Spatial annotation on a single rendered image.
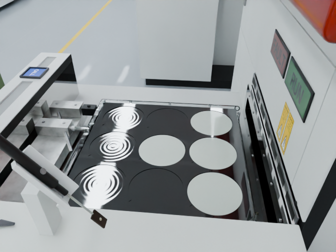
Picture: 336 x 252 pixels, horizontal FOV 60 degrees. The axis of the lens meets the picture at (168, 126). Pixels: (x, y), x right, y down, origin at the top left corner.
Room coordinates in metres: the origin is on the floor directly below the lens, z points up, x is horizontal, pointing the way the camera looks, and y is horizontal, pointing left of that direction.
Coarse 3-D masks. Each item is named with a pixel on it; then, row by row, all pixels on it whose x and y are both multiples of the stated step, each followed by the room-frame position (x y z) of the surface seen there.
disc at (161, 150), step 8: (152, 136) 0.51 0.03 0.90; (160, 136) 0.51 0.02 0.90; (168, 136) 0.51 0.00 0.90; (144, 144) 0.48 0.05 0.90; (152, 144) 0.48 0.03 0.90; (160, 144) 0.48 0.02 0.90; (168, 144) 0.48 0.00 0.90; (176, 144) 0.48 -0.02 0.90; (144, 152) 0.46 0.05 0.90; (152, 152) 0.46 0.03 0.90; (160, 152) 0.46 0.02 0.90; (168, 152) 0.46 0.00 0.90; (176, 152) 0.46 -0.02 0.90; (184, 152) 0.46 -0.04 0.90; (144, 160) 0.43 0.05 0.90; (152, 160) 0.43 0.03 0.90; (160, 160) 0.43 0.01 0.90; (168, 160) 0.43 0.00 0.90; (176, 160) 0.43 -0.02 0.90
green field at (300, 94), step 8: (288, 72) 0.43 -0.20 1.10; (296, 72) 0.40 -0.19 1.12; (288, 80) 0.42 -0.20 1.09; (296, 80) 0.39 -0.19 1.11; (288, 88) 0.41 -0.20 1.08; (296, 88) 0.38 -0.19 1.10; (304, 88) 0.35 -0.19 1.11; (296, 96) 0.37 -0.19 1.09; (304, 96) 0.35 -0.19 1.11; (296, 104) 0.36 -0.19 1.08; (304, 104) 0.34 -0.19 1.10; (304, 112) 0.33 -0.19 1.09
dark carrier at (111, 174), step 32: (96, 128) 0.54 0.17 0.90; (128, 128) 0.54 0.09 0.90; (160, 128) 0.54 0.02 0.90; (192, 128) 0.54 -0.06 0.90; (96, 160) 0.43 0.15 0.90; (128, 160) 0.43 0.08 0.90; (192, 160) 0.43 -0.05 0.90; (96, 192) 0.35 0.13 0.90; (128, 192) 0.35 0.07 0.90; (160, 192) 0.35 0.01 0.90
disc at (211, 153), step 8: (192, 144) 0.48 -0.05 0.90; (200, 144) 0.48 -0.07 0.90; (208, 144) 0.48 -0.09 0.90; (216, 144) 0.48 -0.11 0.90; (224, 144) 0.48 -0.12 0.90; (192, 152) 0.46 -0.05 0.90; (200, 152) 0.46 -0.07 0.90; (208, 152) 0.46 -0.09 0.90; (216, 152) 0.46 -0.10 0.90; (224, 152) 0.46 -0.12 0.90; (232, 152) 0.46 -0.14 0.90; (200, 160) 0.43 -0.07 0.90; (208, 160) 0.43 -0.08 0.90; (216, 160) 0.43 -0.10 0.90; (224, 160) 0.43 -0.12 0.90; (232, 160) 0.43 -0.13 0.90; (208, 168) 0.41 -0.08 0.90; (216, 168) 0.41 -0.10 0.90
